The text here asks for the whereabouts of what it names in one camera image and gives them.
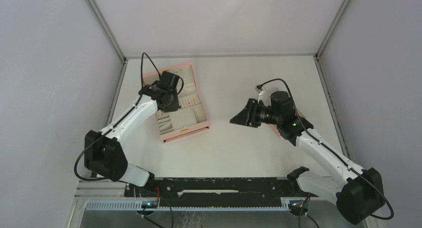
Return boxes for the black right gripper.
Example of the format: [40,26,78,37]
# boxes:
[230,98,282,128]

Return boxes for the pink jewelry box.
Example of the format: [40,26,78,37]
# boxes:
[155,62,210,143]

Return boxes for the pink jewelry drawer tray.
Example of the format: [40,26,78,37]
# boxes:
[268,124,281,137]

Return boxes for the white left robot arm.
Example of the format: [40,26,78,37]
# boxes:
[77,71,183,197]

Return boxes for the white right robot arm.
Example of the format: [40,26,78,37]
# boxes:
[229,91,387,225]

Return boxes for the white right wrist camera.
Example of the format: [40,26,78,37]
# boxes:
[254,85,266,102]

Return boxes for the black left camera cable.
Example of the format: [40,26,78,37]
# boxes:
[74,52,185,182]

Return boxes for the black camera cable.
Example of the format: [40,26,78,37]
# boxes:
[74,52,185,182]
[255,78,395,221]

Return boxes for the black right camera cable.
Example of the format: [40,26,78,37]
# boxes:
[255,78,395,221]

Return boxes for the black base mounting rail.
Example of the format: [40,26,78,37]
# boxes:
[124,176,308,209]

